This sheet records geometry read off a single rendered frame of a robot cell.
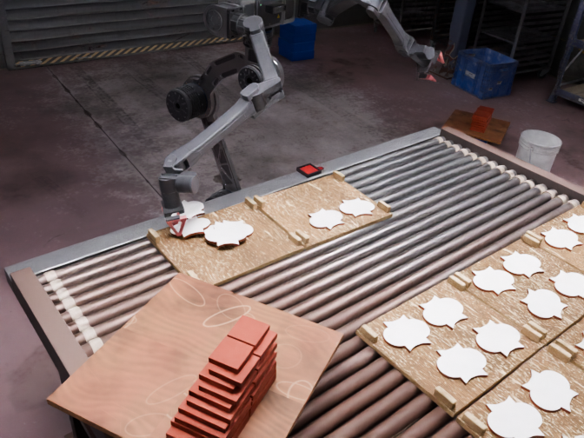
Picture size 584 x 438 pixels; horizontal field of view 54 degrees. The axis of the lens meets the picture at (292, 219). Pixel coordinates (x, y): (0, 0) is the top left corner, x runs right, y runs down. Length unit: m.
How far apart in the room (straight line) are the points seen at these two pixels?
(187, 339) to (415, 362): 0.61
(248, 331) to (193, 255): 0.70
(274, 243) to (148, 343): 0.66
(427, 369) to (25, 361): 1.96
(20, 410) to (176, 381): 1.49
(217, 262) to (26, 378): 1.32
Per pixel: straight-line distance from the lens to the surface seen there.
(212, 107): 3.15
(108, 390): 1.38
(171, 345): 1.45
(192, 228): 1.97
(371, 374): 1.58
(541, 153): 4.55
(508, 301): 1.91
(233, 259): 1.86
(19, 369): 2.95
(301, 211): 2.12
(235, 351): 1.19
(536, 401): 1.63
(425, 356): 1.63
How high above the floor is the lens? 2.08
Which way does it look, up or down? 33 degrees down
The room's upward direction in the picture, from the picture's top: 5 degrees clockwise
